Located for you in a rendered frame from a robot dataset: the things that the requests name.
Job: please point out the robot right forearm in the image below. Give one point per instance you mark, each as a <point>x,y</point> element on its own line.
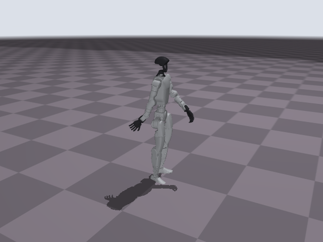
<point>149,108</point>

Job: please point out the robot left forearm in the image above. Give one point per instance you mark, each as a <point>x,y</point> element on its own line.
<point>180,102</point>

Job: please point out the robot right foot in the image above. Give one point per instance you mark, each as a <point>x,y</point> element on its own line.
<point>157,179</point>

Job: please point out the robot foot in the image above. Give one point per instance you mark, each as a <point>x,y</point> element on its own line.
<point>165,170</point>
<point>157,179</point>

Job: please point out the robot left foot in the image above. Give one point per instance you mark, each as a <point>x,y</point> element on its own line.
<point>165,170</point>

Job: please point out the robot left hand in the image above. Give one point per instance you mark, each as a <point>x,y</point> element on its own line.
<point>189,113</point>

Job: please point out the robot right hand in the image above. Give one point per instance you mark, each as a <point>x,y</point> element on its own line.
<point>137,124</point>

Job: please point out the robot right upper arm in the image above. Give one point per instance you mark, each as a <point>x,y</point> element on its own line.
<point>156,84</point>

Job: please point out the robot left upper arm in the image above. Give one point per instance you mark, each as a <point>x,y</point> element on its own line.
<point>172,92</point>

